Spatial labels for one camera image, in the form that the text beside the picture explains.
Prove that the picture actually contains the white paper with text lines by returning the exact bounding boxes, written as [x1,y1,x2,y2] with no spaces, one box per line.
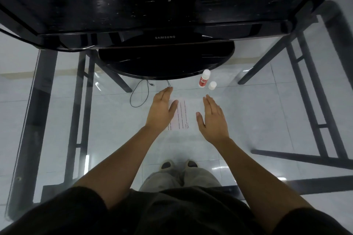
[167,99,191,131]

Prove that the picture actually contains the person's left forearm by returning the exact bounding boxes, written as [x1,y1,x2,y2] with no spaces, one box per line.
[73,125,163,210]

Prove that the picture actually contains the red glue stick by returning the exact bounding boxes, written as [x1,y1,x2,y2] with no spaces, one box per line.
[198,69,211,88]

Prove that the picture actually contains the black metal table frame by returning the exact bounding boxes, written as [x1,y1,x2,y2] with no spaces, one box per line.
[4,0,353,221]

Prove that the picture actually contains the person's right forearm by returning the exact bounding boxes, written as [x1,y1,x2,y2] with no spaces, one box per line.
[214,137,315,234]

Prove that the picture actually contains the person's left hand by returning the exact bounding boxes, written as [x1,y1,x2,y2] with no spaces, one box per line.
[145,87,179,133]

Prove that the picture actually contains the grey trousers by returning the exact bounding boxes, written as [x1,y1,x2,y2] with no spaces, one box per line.
[139,167,222,193]

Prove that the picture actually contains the person's right hand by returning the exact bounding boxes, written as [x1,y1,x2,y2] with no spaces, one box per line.
[196,94,230,145]

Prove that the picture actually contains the black flat screen television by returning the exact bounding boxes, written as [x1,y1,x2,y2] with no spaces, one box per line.
[0,0,331,80]

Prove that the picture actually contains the black shirt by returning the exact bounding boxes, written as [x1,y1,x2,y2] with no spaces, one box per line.
[0,187,351,235]

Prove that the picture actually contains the thin black cable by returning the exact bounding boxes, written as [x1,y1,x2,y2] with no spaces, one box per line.
[129,79,174,108]

